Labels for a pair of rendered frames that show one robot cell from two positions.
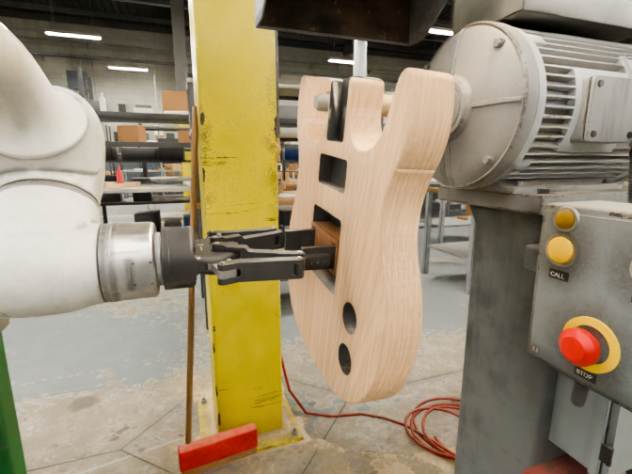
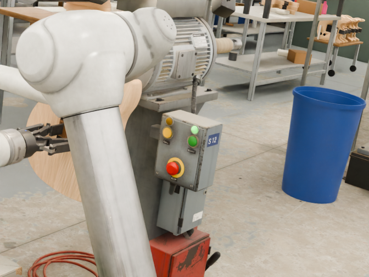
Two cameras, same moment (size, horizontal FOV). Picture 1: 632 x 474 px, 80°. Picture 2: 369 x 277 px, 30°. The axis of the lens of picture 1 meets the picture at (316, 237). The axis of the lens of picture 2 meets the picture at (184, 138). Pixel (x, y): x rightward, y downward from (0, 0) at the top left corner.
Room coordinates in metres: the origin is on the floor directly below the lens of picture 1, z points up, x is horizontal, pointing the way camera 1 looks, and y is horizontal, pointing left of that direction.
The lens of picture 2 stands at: (-1.14, 0.89, 1.64)
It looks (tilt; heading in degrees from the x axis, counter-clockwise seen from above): 17 degrees down; 322
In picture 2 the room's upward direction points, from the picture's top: 9 degrees clockwise
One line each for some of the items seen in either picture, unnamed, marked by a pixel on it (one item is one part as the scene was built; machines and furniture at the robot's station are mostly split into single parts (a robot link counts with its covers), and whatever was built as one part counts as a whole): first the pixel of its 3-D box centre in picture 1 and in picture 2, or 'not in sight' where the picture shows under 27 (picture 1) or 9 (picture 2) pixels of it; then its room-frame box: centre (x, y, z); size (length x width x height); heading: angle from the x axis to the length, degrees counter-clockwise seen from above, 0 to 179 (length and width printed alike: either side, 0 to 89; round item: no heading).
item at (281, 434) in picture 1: (246, 415); not in sight; (1.51, 0.32, 0.02); 0.40 x 0.40 x 0.02; 20
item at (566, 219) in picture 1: (564, 219); (168, 121); (0.41, -0.28, 1.11); 0.03 x 0.01 x 0.03; 20
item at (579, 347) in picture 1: (584, 345); (174, 167); (0.37, -0.29, 0.98); 0.04 x 0.04 x 0.04; 20
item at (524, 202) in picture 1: (555, 193); (161, 91); (0.72, -0.46, 1.11); 0.36 x 0.24 x 0.04; 110
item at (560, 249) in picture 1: (563, 249); (168, 132); (0.42, -0.28, 1.07); 0.03 x 0.01 x 0.03; 20
